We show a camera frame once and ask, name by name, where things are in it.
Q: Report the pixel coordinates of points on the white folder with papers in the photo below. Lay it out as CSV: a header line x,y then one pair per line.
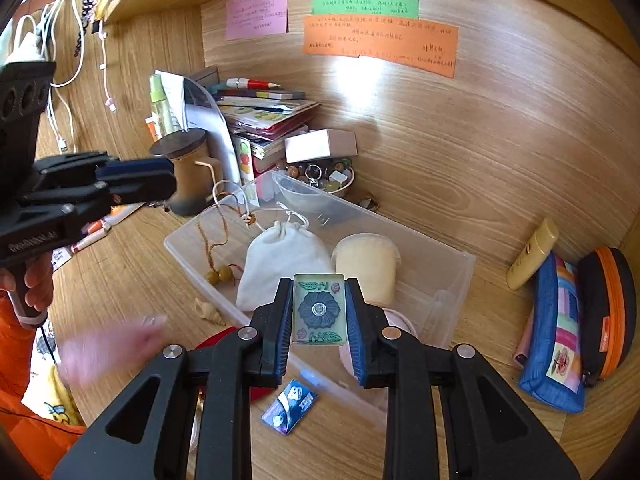
x,y
194,107

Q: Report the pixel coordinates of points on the blue foil packet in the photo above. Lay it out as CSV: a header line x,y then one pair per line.
x,y
289,407

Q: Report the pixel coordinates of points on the clear plastic storage bin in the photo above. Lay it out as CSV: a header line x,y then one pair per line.
x,y
236,252

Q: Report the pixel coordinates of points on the white drawstring pouch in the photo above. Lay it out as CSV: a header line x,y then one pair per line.
x,y
283,250

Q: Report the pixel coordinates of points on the beige seashell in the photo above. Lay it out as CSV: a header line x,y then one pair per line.
x,y
208,312

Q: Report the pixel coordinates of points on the cream plastic cup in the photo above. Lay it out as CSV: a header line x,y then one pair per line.
x,y
373,260

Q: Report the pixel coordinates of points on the yellow lotion tube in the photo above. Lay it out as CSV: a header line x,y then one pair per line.
x,y
532,256

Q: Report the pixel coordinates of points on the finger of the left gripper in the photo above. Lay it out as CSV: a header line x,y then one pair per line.
x,y
148,176
95,199

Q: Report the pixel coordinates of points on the person left hand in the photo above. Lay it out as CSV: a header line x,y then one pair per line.
x,y
29,289

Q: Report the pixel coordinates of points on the pink sticky note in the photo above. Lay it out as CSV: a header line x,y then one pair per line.
x,y
255,18

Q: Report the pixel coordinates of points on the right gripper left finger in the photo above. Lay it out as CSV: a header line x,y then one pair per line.
x,y
145,432

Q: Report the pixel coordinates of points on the green sticky note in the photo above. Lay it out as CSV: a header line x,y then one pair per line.
x,y
402,8

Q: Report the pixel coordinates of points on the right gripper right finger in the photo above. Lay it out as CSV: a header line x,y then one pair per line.
x,y
490,431

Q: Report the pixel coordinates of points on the red white marker pen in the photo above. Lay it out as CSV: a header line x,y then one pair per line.
x,y
252,84

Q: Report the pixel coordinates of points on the white cardboard box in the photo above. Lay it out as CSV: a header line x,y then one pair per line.
x,y
320,144

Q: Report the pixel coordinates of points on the colourful blue pencil pouch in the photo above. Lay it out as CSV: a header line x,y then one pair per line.
x,y
552,373

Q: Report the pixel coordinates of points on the fruit pattern booklet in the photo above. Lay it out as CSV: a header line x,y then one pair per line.
x,y
244,155

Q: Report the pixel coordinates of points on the stack of books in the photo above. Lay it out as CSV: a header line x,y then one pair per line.
x,y
264,121

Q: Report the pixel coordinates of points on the black orange zip case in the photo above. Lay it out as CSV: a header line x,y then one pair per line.
x,y
607,294

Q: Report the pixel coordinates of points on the white bowl of trinkets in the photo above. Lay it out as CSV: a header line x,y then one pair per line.
x,y
331,175

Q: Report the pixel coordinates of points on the orange sticky note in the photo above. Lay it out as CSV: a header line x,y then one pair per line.
x,y
430,46

